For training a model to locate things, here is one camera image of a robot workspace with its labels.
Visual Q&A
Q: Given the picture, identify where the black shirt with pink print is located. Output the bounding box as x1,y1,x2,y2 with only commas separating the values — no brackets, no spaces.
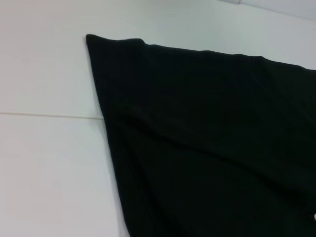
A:
85,34,316,237

